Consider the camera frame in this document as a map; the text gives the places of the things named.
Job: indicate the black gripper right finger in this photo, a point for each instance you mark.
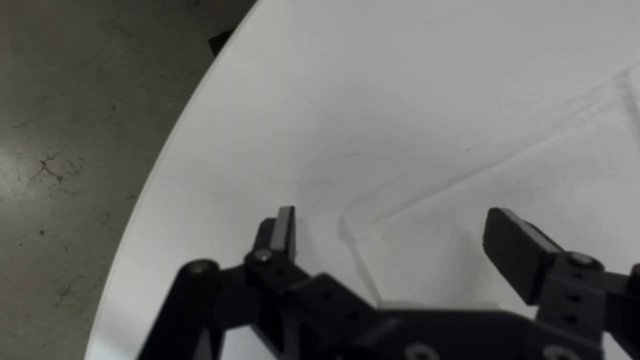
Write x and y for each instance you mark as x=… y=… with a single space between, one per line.
x=521 y=257

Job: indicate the white towel with blue stripes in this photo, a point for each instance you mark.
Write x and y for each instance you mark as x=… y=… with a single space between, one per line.
x=501 y=193

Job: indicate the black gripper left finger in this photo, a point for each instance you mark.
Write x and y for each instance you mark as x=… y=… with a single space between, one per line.
x=283 y=232

